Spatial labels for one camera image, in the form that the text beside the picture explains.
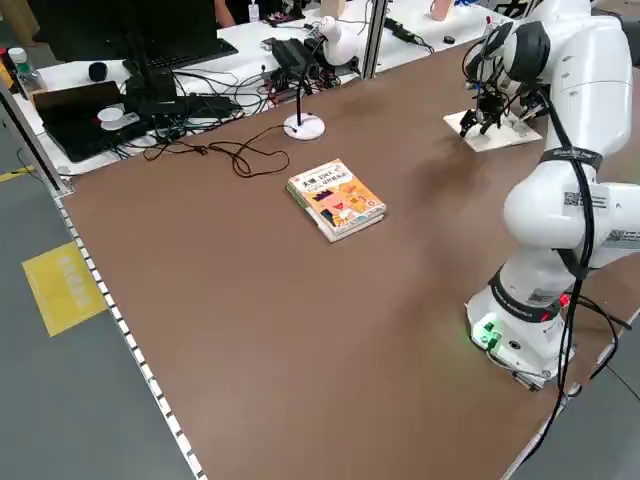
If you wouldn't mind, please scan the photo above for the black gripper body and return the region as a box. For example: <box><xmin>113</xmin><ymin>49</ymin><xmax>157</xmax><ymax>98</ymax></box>
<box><xmin>515</xmin><ymin>85</ymin><xmax>549</xmax><ymax>121</ymax></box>
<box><xmin>472</xmin><ymin>92</ymin><xmax>506</xmax><ymax>121</ymax></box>

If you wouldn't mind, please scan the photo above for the orange yellow book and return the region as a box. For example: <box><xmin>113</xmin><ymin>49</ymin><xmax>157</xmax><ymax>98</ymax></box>
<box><xmin>286</xmin><ymin>158</ymin><xmax>389</xmax><ymax>245</ymax></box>

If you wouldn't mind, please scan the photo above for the white desk lamp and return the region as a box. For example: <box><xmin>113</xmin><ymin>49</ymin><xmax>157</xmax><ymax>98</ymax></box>
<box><xmin>283</xmin><ymin>15</ymin><xmax>359</xmax><ymax>140</ymax></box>

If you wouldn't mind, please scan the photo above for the black finned power supply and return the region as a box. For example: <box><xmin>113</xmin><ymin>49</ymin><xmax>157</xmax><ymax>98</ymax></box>
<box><xmin>271</xmin><ymin>38</ymin><xmax>321</xmax><ymax>77</ymax></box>

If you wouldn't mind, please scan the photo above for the person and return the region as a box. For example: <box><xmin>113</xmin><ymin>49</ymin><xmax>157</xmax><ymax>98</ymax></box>
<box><xmin>213</xmin><ymin>0</ymin><xmax>236</xmax><ymax>29</ymax></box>

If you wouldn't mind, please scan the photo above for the black keyboard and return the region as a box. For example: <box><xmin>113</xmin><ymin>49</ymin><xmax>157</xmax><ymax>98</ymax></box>
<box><xmin>127</xmin><ymin>37</ymin><xmax>240</xmax><ymax>71</ymax></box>

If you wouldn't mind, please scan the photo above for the black monitor stand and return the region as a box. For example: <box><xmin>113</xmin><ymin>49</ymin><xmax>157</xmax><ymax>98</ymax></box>
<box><xmin>122</xmin><ymin>59</ymin><xmax>179</xmax><ymax>114</ymax></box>

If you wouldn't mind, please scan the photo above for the black monitor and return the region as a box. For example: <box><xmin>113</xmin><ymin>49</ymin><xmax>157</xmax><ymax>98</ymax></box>
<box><xmin>34</xmin><ymin>0</ymin><xmax>219</xmax><ymax>64</ymax></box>

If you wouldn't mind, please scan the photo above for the white round dish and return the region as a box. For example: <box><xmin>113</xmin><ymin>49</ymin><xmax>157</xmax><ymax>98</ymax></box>
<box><xmin>96</xmin><ymin>106</ymin><xmax>127</xmax><ymax>132</ymax></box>

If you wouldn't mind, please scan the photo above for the black laptop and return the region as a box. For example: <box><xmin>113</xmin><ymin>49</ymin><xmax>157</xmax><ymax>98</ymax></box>
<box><xmin>32</xmin><ymin>80</ymin><xmax>151</xmax><ymax>164</ymax></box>

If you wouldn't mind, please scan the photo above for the yellow floor sign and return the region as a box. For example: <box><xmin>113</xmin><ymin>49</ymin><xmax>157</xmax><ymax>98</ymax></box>
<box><xmin>22</xmin><ymin>242</ymin><xmax>109</xmax><ymax>337</ymax></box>

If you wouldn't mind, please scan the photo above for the bottle with green cap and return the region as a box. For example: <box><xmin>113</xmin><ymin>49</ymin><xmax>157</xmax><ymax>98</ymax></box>
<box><xmin>7</xmin><ymin>47</ymin><xmax>44</xmax><ymax>99</ymax></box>

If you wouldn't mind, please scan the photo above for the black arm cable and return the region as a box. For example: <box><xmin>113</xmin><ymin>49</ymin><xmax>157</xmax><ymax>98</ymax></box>
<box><xmin>542</xmin><ymin>89</ymin><xmax>601</xmax><ymax>351</ymax></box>

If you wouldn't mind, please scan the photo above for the aluminium divider post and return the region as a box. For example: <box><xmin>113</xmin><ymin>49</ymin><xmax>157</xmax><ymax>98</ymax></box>
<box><xmin>360</xmin><ymin>0</ymin><xmax>389</xmax><ymax>81</ymax></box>

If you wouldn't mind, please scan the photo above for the black lamp cable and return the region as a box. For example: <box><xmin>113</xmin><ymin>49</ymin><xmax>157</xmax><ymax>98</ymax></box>
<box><xmin>143</xmin><ymin>124</ymin><xmax>301</xmax><ymax>177</ymax></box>

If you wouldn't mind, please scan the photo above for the black base cable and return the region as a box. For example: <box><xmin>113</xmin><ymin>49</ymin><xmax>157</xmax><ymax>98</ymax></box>
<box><xmin>547</xmin><ymin>294</ymin><xmax>634</xmax><ymax>436</ymax></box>

